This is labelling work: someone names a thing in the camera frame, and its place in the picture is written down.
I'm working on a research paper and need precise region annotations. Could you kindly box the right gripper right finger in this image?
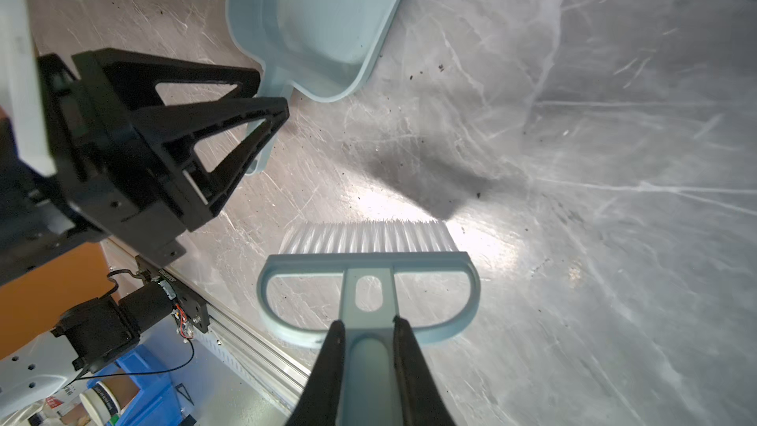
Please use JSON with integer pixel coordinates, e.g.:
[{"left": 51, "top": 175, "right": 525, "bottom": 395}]
[{"left": 392, "top": 316, "right": 455, "bottom": 426}]

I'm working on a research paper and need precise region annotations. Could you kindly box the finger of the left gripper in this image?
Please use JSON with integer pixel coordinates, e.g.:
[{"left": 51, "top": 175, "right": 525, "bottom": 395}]
[
  {"left": 72, "top": 49, "right": 261, "bottom": 108},
  {"left": 131, "top": 97, "right": 290, "bottom": 232}
]

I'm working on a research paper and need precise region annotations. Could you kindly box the blue storage bin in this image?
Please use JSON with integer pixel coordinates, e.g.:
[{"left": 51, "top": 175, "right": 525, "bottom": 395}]
[{"left": 87, "top": 345, "right": 185, "bottom": 425}]

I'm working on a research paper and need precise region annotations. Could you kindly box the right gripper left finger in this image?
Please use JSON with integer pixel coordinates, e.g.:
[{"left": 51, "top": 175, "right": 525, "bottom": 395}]
[{"left": 286, "top": 319, "right": 346, "bottom": 426}]

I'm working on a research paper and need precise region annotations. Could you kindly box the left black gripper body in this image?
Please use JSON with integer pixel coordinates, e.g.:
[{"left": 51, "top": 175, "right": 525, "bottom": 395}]
[{"left": 1, "top": 54, "right": 185, "bottom": 284}]

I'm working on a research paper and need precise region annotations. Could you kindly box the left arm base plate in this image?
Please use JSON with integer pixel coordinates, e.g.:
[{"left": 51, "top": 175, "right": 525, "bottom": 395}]
[{"left": 135, "top": 254, "right": 210, "bottom": 333}]

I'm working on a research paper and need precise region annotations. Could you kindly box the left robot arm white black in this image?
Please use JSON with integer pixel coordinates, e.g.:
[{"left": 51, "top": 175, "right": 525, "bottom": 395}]
[{"left": 1, "top": 49, "right": 289, "bottom": 415}]

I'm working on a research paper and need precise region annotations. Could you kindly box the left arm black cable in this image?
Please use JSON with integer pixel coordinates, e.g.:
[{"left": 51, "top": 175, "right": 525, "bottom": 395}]
[{"left": 61, "top": 268, "right": 196, "bottom": 389}]

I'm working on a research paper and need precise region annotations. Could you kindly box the aluminium mounting rail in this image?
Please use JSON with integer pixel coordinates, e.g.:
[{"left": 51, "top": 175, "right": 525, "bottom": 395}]
[{"left": 103, "top": 235, "right": 311, "bottom": 418}]

